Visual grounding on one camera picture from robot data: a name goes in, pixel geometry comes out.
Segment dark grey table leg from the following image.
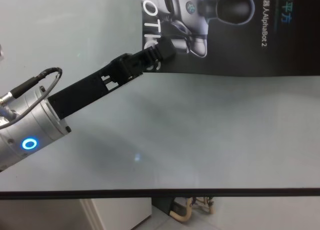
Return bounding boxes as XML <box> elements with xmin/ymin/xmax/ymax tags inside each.
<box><xmin>151</xmin><ymin>196</ymin><xmax>176</xmax><ymax>213</ymax></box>

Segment beige tube frame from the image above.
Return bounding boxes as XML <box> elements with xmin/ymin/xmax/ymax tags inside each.
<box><xmin>191</xmin><ymin>196</ymin><xmax>216</xmax><ymax>215</ymax></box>

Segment black robot poster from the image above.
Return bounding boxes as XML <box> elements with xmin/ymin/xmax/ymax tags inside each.
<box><xmin>138</xmin><ymin>0</ymin><xmax>320</xmax><ymax>78</ymax></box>

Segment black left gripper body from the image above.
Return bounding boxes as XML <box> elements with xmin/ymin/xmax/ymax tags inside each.
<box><xmin>47</xmin><ymin>50</ymin><xmax>145</xmax><ymax>121</ymax></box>

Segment black table edge frame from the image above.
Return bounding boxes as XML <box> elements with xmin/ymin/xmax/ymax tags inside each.
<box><xmin>0</xmin><ymin>186</ymin><xmax>320</xmax><ymax>200</ymax></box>

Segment left arm wrist cable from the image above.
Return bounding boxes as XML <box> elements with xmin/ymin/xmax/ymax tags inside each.
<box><xmin>0</xmin><ymin>67</ymin><xmax>63</xmax><ymax>129</ymax></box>

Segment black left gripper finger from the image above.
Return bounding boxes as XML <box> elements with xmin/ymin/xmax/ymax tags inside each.
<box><xmin>141</xmin><ymin>36</ymin><xmax>177</xmax><ymax>74</ymax></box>

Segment white cabinet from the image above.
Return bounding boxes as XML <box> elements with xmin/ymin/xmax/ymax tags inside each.
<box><xmin>80</xmin><ymin>198</ymin><xmax>153</xmax><ymax>230</ymax></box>

